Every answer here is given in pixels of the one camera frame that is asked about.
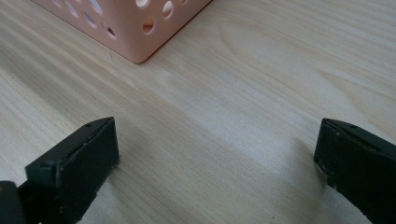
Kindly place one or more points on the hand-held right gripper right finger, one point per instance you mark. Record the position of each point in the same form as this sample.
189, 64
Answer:
358, 168

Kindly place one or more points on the pink perforated plastic basket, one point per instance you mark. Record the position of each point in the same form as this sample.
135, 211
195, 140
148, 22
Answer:
130, 28

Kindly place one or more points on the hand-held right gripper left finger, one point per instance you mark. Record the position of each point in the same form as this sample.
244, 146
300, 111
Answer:
77, 168

